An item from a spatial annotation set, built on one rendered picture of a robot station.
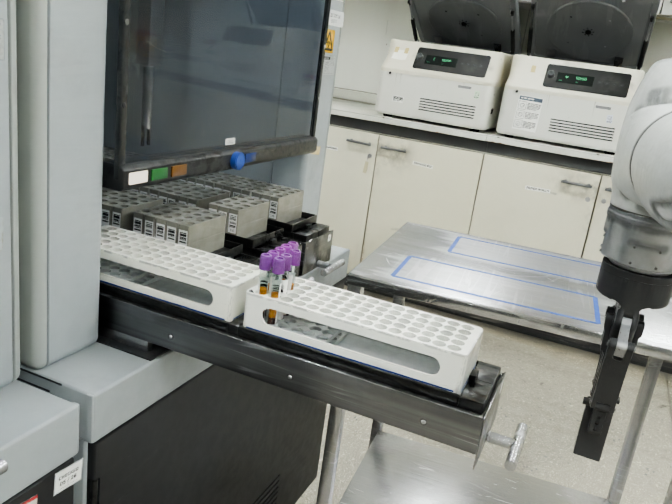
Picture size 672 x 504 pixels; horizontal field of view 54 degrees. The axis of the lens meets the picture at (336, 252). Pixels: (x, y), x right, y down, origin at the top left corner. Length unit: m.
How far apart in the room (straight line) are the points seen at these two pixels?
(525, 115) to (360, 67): 1.22
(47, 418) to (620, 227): 0.66
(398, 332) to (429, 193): 2.40
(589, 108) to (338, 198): 1.24
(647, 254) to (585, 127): 2.36
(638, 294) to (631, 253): 0.04
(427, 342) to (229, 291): 0.27
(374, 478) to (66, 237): 0.93
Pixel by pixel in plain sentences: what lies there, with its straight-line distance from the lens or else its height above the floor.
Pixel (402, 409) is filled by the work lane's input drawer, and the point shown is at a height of 0.78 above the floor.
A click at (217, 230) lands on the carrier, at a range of 1.15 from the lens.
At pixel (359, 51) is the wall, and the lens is 3.96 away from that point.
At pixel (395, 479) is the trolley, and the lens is 1.57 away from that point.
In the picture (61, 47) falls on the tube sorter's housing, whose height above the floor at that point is 1.14.
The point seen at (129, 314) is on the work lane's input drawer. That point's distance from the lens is 0.97.
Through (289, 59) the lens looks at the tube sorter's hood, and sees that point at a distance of 1.28.
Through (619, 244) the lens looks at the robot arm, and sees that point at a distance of 0.74.
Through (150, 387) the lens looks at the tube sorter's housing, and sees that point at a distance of 0.98.
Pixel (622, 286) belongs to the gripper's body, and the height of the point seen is 0.98.
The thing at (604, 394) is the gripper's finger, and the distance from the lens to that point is 0.78.
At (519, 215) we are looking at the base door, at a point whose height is 0.57.
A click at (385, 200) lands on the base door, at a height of 0.50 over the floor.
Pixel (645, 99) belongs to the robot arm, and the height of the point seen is 1.17.
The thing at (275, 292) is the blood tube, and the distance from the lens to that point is 0.85.
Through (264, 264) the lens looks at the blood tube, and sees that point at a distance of 0.84.
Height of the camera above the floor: 1.18
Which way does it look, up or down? 17 degrees down
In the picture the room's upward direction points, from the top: 8 degrees clockwise
